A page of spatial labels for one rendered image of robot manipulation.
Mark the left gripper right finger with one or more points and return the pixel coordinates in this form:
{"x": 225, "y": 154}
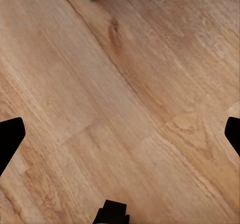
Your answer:
{"x": 232, "y": 132}

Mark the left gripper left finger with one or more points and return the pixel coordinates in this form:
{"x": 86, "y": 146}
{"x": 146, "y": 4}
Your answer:
{"x": 12, "y": 132}

